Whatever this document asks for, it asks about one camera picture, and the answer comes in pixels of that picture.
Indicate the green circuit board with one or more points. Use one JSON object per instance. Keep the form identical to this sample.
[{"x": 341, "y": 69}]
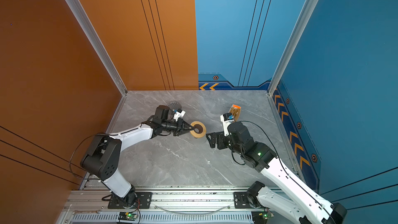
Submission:
[
  {"x": 128, "y": 217},
  {"x": 261, "y": 217}
]

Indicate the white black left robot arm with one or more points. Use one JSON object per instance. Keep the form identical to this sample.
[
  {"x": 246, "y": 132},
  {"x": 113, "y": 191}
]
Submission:
[{"x": 102, "y": 156}]

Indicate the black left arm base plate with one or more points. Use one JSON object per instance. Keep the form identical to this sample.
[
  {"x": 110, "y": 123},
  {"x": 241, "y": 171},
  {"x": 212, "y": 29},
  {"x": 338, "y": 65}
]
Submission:
[{"x": 140, "y": 200}]

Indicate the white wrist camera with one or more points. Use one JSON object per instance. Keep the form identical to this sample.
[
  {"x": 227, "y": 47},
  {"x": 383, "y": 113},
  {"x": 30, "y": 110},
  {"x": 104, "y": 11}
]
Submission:
[
  {"x": 226, "y": 120},
  {"x": 177, "y": 114}
]

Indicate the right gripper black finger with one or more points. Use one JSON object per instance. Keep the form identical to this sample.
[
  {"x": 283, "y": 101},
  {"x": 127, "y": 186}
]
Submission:
[
  {"x": 215, "y": 143},
  {"x": 213, "y": 135}
]

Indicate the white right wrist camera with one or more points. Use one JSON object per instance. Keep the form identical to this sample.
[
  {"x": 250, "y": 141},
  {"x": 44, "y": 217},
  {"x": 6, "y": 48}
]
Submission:
[{"x": 226, "y": 120}]

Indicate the aluminium left corner post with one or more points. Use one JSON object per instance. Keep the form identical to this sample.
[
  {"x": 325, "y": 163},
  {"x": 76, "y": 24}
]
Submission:
[{"x": 86, "y": 25}]

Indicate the aluminium right corner post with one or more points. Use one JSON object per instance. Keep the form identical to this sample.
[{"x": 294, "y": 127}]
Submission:
[{"x": 300, "y": 25}]

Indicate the wooden ring dripper stand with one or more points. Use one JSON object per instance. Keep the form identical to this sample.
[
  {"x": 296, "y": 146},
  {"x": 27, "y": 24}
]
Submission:
[{"x": 198, "y": 129}]

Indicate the green circuit board left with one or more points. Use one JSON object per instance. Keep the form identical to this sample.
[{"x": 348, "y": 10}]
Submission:
[{"x": 128, "y": 217}]

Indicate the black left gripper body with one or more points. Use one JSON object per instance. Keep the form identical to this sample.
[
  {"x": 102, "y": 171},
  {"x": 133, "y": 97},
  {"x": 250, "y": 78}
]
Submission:
[{"x": 174, "y": 127}]

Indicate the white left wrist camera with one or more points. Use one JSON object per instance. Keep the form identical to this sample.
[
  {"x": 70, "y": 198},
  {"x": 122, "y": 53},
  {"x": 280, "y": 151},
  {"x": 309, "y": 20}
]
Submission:
[{"x": 177, "y": 114}]

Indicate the green circuit board right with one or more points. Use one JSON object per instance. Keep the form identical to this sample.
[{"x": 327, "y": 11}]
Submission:
[{"x": 261, "y": 217}]

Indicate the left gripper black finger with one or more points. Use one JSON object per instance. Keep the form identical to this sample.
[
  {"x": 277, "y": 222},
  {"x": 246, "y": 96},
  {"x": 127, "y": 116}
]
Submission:
[
  {"x": 187, "y": 130},
  {"x": 188, "y": 126}
]

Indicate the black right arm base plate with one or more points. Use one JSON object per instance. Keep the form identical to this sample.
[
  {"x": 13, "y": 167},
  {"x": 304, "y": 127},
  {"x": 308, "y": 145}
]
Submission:
[{"x": 241, "y": 200}]

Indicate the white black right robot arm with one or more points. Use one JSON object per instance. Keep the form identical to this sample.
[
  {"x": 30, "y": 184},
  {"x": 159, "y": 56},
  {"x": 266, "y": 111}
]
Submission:
[{"x": 300, "y": 204}]

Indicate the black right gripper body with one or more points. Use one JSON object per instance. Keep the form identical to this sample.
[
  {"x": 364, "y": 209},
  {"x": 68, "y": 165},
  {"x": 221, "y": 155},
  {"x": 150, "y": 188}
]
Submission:
[{"x": 229, "y": 142}]

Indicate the aluminium front rail frame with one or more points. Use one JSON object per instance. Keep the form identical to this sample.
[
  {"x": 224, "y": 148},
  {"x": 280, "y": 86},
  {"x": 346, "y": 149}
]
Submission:
[{"x": 169, "y": 205}]

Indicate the aluminium corner post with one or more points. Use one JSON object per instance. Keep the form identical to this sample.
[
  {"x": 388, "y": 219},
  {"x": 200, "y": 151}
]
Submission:
[
  {"x": 86, "y": 25},
  {"x": 300, "y": 25}
]

